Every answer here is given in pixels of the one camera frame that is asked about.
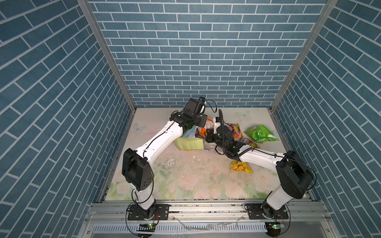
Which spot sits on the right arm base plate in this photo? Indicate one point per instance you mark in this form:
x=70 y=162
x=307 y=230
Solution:
x=257 y=211

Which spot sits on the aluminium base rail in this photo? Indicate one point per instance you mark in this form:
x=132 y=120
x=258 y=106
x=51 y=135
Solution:
x=208 y=219

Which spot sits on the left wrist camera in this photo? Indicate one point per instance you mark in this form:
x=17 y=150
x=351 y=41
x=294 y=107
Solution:
x=202 y=104

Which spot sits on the green snack packet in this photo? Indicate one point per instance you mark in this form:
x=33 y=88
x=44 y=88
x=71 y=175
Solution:
x=261 y=134

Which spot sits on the colourful paper gift bag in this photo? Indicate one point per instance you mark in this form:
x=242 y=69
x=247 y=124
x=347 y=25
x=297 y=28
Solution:
x=196 y=143

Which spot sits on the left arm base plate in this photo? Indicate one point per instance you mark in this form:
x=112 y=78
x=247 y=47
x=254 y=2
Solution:
x=147 y=211

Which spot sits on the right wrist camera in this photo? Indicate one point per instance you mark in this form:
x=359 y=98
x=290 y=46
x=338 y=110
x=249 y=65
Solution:
x=217 y=123

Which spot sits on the orange white snack packet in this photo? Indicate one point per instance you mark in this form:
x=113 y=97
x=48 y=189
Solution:
x=204 y=132

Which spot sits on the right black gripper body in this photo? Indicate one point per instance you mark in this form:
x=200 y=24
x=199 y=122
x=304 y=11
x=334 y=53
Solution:
x=213 y=137

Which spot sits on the yellow snack packet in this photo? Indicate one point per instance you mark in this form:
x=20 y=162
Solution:
x=241 y=167

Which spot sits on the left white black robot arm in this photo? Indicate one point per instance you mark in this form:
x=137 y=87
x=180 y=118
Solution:
x=137 y=163

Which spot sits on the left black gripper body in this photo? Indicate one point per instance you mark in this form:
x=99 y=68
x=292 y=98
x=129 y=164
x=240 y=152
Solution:
x=199 y=120

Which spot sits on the teal snack packet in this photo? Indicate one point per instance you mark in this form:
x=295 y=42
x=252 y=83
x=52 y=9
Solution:
x=190 y=133

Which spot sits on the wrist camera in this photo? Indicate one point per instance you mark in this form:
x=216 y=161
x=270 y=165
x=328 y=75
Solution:
x=217 y=123
x=202 y=104

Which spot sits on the multicolour snack packet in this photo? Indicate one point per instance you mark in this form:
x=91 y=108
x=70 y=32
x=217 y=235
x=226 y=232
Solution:
x=249 y=142

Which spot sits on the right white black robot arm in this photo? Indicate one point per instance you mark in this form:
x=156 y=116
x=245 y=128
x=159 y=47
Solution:
x=295 y=176

